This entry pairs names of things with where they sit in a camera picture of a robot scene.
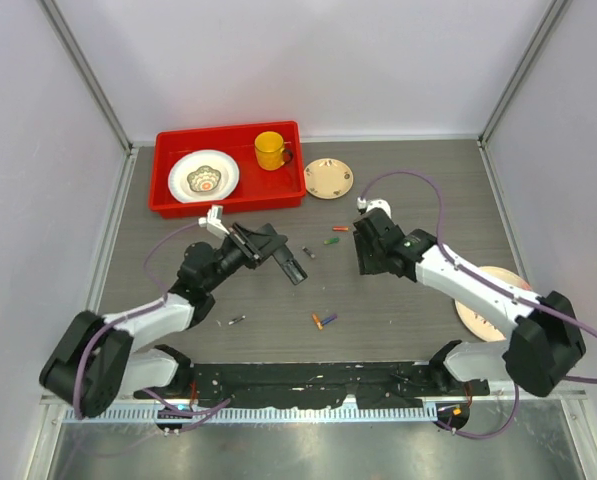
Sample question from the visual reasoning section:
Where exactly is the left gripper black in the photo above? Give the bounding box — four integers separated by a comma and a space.
203, 223, 287, 293

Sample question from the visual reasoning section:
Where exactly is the black remote control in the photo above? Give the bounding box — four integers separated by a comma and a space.
273, 245, 308, 285

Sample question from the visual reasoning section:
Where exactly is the orange battery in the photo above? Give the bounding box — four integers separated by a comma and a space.
311, 313, 324, 331

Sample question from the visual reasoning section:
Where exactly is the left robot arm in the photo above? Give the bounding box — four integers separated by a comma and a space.
39, 218, 307, 419

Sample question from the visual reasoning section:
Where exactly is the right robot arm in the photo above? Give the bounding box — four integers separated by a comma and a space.
353, 208, 586, 397

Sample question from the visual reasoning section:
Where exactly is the black battery centre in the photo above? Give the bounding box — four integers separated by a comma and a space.
302, 246, 316, 259

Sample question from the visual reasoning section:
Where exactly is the red plastic tray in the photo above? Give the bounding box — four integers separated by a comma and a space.
148, 121, 306, 219

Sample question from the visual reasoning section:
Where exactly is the beige floral saucer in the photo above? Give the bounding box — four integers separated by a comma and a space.
304, 158, 354, 200

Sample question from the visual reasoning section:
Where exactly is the yellow mug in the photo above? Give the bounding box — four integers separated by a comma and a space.
254, 131, 294, 171

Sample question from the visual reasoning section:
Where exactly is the white paper plate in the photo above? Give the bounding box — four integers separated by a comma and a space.
168, 149, 240, 203

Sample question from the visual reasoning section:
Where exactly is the pink rimmed plate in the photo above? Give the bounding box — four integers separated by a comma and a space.
454, 266, 532, 342

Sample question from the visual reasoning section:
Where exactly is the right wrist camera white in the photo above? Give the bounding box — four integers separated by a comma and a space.
356, 197, 391, 217

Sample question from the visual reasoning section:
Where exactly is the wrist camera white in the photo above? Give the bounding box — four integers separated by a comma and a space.
198, 205, 229, 239
356, 197, 391, 217

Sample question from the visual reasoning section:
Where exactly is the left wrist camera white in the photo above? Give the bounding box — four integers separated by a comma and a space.
198, 205, 229, 239

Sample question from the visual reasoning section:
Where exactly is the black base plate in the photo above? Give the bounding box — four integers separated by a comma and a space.
153, 362, 490, 410

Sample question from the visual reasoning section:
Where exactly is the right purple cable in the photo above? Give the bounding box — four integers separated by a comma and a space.
357, 170, 597, 441

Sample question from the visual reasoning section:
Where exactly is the white slotted cable duct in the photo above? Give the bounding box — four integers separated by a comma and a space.
84, 402, 437, 425

